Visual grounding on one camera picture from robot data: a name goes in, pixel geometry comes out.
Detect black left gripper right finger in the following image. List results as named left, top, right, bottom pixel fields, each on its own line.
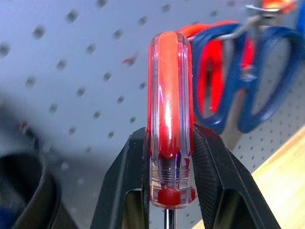
left=192, top=123, right=278, bottom=229

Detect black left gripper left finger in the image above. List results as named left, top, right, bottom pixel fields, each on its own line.
left=89, top=126, right=153, bottom=229

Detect blue handled scissors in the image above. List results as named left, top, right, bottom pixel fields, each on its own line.
left=190, top=22, right=305, bottom=151

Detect red clear handled screwdriver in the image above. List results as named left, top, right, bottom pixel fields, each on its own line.
left=145, top=30, right=197, bottom=229

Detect grey perforated pegboard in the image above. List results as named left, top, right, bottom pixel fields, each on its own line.
left=0, top=0, right=305, bottom=229

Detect black cup holder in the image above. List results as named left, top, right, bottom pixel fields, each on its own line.
left=0, top=152, right=81, bottom=229

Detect orange item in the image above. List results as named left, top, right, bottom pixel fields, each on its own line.
left=261, top=0, right=297, bottom=11

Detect red handled scissors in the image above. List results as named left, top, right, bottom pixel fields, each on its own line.
left=177, top=20, right=255, bottom=122

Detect metal wire double hook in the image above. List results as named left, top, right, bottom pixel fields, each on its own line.
left=220, top=4, right=281, bottom=40

